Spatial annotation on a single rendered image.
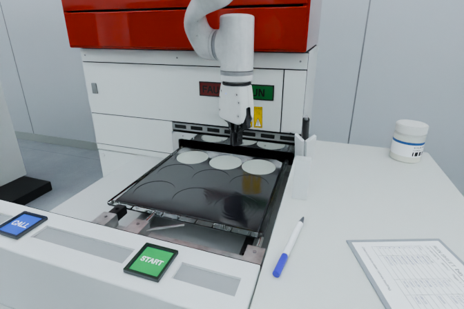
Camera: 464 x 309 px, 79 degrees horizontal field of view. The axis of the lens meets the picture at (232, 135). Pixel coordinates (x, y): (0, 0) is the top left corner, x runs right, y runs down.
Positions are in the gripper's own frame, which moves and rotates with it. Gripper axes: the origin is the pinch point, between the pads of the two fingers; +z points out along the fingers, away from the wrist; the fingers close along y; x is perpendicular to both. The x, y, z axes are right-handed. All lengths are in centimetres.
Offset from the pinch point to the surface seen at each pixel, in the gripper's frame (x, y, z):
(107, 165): -23, -59, 25
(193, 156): -5.5, -15.2, 9.9
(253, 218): -10.7, 20.5, 9.9
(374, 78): 166, -48, 4
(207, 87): 3.5, -20.2, -10.8
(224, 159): 1.3, -7.5, 9.8
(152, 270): -35.1, 27.2, 3.5
